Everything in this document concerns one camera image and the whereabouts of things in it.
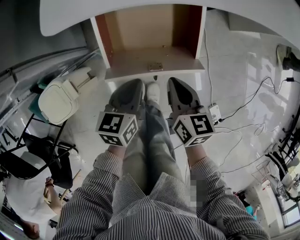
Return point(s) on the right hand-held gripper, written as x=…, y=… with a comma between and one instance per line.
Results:
x=194, y=129

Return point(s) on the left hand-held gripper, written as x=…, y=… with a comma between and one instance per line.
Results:
x=114, y=127

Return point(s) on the wooden drawer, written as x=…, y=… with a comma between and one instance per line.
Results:
x=140, y=56

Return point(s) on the person's left forearm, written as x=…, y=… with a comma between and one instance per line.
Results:
x=117, y=151

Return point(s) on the person's right forearm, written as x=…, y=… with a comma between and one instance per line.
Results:
x=195, y=154

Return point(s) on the white desk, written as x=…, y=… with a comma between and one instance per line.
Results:
x=70, y=11

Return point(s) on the person's right hand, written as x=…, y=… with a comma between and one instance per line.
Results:
x=199, y=109

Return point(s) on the white power strip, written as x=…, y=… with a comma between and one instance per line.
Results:
x=215, y=113

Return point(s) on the person's grey trousers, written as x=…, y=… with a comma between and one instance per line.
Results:
x=154, y=140

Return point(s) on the person's right white shoe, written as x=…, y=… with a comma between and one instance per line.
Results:
x=153, y=92

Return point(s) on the cream trash bin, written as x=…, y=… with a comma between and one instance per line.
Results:
x=58, y=103

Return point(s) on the teal dustpan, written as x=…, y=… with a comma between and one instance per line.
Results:
x=35, y=107

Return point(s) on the black wheeled stand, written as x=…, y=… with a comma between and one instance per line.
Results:
x=288, y=140

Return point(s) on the black folding chair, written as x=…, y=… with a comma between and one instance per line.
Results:
x=25, y=161

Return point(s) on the person's striped shirt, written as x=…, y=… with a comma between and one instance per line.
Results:
x=152, y=218

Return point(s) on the black power adapter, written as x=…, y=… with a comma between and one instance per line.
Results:
x=290, y=79

